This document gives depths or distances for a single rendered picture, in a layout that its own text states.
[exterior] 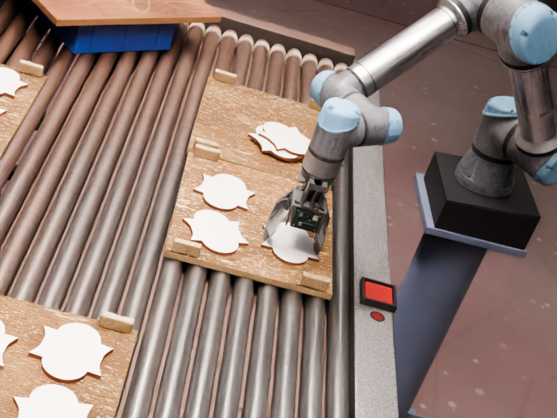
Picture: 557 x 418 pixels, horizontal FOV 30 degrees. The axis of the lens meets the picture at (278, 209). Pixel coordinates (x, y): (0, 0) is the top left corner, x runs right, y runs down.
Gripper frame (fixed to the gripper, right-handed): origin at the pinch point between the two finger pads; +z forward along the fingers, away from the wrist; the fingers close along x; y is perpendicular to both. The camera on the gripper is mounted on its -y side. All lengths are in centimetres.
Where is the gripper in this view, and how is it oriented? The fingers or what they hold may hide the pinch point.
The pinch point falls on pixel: (290, 243)
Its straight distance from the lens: 220.5
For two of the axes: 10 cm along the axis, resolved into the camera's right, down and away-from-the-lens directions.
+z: -2.8, 8.0, 5.3
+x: 9.6, 2.6, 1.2
